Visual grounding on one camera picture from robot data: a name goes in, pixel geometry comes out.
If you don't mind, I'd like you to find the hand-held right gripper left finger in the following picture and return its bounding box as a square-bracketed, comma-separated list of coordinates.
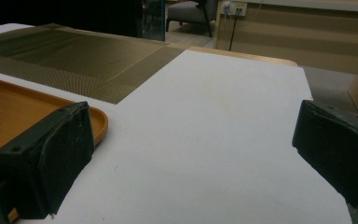
[0, 101, 96, 220]

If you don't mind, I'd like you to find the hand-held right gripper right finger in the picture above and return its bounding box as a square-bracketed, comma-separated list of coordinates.
[291, 99, 358, 216]

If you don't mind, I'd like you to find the wooden serving tray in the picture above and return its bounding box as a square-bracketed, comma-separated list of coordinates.
[0, 74, 109, 223]

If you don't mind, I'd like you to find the woven beige placemat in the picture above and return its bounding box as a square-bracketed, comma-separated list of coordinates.
[0, 22, 187, 105]

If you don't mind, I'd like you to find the light wooden table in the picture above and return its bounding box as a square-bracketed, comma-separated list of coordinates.
[164, 43, 299, 68]

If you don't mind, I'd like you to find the white table cover sheet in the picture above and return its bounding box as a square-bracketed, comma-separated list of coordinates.
[0, 22, 353, 224]

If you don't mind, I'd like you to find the glass-sided cabinet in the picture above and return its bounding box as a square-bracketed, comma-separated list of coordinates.
[141, 0, 166, 42]

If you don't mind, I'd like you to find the grey armchair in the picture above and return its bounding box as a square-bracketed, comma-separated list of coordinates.
[166, 0, 219, 37]

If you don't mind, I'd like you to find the black power cable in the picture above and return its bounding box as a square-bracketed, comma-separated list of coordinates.
[227, 8, 242, 52]

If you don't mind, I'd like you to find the white wall socket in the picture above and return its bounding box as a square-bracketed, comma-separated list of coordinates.
[220, 0, 248, 18]

